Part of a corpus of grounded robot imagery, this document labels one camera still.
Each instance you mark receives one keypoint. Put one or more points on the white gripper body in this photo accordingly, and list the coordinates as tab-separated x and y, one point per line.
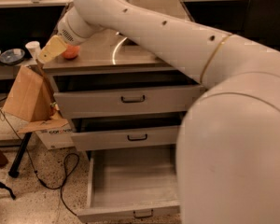
66	31

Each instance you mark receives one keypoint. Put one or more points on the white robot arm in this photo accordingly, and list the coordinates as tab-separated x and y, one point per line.
228	147

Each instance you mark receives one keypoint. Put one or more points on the grey bottom drawer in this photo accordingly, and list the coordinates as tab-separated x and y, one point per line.
137	182

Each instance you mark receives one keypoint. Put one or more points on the brown cardboard box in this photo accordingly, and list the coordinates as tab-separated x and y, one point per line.
30	99

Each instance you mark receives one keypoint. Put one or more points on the grey drawer cabinet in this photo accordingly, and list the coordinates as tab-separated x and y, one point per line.
107	52

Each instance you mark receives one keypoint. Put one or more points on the red apple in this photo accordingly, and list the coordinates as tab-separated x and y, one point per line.
71	52

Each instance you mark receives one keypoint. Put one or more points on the black table leg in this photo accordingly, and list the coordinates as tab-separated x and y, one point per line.
13	171

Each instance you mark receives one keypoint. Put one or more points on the dark blue plate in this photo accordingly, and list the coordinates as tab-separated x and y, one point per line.
12	56

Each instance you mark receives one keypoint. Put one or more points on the black office chair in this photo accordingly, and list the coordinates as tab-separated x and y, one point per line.
262	22

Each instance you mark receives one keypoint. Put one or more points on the grey middle drawer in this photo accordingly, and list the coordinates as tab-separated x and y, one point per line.
127	131

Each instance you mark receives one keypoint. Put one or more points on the grey drawer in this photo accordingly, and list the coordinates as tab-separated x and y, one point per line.
106	95
127	131
137	182

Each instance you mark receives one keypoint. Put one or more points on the grey top drawer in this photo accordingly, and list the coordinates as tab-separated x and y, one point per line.
106	95

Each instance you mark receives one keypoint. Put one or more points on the white paper cup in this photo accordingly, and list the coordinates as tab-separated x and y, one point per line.
34	49

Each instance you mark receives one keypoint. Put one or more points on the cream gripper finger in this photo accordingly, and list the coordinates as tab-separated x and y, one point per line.
53	48

